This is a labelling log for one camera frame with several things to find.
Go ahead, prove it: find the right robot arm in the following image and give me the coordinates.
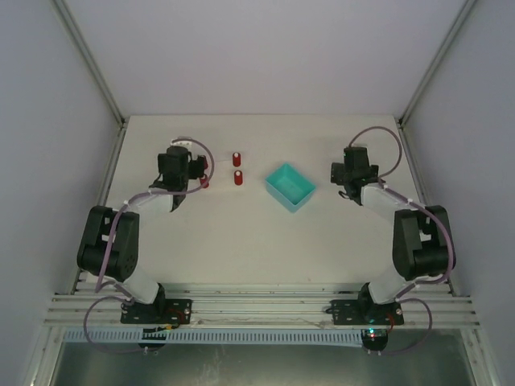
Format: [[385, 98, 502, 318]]
[[331, 146, 455, 324]]

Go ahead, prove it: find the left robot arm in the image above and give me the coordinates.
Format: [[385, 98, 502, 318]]
[[76, 138, 215, 322]]

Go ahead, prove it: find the white peg fixture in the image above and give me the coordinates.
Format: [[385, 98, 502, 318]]
[[204, 157, 245, 193]]

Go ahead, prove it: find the teal plastic bin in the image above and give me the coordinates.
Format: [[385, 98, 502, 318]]
[[265, 162, 316, 213]]

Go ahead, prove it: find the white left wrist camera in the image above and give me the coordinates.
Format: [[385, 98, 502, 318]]
[[171, 138, 193, 149]]

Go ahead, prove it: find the right aluminium corner post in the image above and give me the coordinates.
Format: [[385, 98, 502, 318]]
[[397, 0, 477, 130]]

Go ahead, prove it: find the aluminium corner post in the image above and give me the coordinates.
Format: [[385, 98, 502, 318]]
[[397, 0, 477, 130], [51, 0, 126, 129]]

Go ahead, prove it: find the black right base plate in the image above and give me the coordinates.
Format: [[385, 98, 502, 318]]
[[325, 299, 404, 326]]

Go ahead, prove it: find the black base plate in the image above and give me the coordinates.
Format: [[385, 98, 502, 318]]
[[120, 298, 192, 325], [325, 299, 404, 326]]

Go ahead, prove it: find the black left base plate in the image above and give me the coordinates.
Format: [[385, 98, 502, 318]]
[[120, 298, 192, 325]]

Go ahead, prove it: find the aluminium mounting rail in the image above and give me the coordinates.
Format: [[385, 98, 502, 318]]
[[43, 281, 480, 329]]

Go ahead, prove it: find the slotted cable duct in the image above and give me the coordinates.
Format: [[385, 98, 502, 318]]
[[64, 327, 362, 347]]

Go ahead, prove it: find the left aluminium corner post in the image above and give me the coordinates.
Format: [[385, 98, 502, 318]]
[[51, 0, 126, 129]]

